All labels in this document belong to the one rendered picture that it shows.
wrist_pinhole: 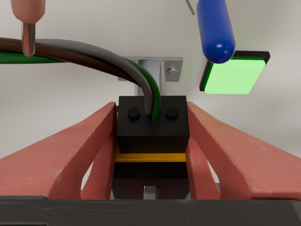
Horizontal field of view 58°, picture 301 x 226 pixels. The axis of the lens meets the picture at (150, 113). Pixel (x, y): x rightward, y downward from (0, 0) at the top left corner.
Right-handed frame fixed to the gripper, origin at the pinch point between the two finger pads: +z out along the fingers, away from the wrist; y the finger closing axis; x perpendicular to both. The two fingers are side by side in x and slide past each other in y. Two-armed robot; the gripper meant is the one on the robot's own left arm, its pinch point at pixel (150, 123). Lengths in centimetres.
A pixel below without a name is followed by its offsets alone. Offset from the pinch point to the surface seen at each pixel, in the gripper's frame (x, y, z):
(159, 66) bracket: 0.8, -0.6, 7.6
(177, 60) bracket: 0.3, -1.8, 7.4
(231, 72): 1.0, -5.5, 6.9
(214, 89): 2.8, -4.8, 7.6
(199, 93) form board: 4.2, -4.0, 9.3
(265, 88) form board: 3.6, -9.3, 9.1
